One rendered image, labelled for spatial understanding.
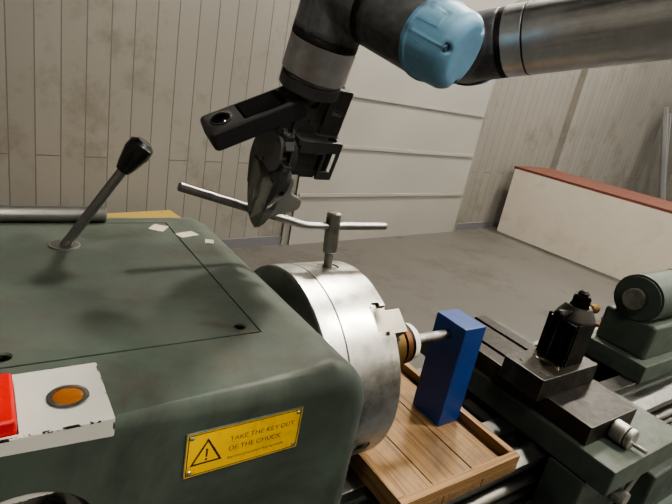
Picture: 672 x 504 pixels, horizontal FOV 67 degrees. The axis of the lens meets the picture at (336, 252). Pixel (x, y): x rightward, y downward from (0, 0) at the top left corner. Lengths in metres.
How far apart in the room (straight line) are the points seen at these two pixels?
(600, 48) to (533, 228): 6.09
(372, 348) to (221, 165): 3.47
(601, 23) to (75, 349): 0.57
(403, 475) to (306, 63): 0.70
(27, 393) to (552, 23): 0.57
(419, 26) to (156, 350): 0.37
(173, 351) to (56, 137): 3.23
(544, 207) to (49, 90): 5.18
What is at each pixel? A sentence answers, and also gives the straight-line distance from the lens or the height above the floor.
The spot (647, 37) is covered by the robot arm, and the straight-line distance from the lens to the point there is 0.58.
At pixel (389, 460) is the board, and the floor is 0.89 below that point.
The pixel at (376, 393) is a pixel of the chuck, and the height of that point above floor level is 1.12.
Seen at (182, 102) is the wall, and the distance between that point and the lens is 3.88.
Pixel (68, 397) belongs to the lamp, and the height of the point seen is 1.26.
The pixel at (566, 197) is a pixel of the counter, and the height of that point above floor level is 0.66.
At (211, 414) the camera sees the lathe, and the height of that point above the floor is 1.24.
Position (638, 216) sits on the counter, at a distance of 6.17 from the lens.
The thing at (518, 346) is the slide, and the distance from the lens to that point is 1.36.
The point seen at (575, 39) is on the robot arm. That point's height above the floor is 1.59.
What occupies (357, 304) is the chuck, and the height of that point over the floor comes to 1.22.
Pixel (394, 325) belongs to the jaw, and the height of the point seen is 1.18.
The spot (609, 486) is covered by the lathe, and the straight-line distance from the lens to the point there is 1.17.
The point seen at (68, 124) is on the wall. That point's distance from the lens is 3.68.
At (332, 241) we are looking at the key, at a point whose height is 1.28.
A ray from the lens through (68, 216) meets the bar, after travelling 0.80.
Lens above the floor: 1.52
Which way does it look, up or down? 19 degrees down
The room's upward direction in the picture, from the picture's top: 11 degrees clockwise
